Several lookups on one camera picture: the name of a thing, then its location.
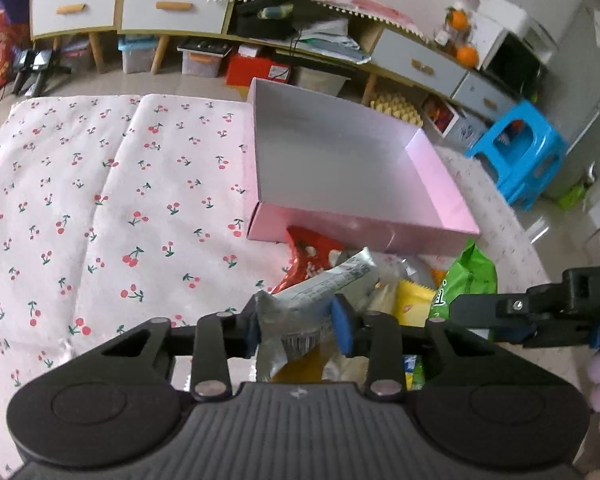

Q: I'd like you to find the yellow snack packet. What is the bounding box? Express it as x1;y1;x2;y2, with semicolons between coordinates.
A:
392;280;436;327

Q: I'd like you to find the green snack packet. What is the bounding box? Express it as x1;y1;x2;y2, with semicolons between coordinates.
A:
429;240;498;318

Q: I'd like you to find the silver long snack packet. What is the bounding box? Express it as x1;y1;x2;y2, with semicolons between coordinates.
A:
252;248;379;382

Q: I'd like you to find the red snack packet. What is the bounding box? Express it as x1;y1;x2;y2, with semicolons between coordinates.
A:
271;226;348;294

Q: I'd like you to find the blue plastic stool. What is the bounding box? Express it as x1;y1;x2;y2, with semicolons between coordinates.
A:
465;101;568;210

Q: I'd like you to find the cherry print pink cloth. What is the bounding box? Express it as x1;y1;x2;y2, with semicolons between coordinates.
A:
0;93;596;478

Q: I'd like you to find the pink cardboard box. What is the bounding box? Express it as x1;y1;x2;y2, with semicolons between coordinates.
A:
244;79;480;256

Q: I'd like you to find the white patterned box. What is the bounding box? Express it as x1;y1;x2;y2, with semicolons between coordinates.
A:
422;94;488;153

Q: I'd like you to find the yellow egg tray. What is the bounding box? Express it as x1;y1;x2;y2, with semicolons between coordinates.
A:
370;91;424;127

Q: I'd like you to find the black microwave oven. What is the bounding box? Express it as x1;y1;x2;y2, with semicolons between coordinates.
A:
469;12;547;102

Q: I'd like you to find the clear storage bin right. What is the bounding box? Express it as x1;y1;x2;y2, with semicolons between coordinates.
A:
291;67;348;96

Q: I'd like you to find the orange fruit lower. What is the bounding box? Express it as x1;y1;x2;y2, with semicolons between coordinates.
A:
455;44;480;70

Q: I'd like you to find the orange fruit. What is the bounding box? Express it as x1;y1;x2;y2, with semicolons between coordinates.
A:
445;8;470;32
455;44;480;70

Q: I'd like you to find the red cardboard box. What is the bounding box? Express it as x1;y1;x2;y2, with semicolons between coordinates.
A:
225;53;290;87

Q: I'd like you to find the clear storage bin with keyboard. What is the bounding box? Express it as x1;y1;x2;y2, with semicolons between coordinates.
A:
176;37;232;78

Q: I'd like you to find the clear storage bin blue lid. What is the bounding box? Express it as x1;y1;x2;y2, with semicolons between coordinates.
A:
118;35;158;75

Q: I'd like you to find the orange fruit upper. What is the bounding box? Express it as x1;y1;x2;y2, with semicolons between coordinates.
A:
445;8;470;32

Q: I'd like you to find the black tripod device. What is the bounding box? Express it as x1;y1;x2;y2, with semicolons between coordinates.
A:
12;49;72;98

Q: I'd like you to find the wooden TV cabinet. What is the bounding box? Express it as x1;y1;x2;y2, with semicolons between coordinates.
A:
30;0;517;120

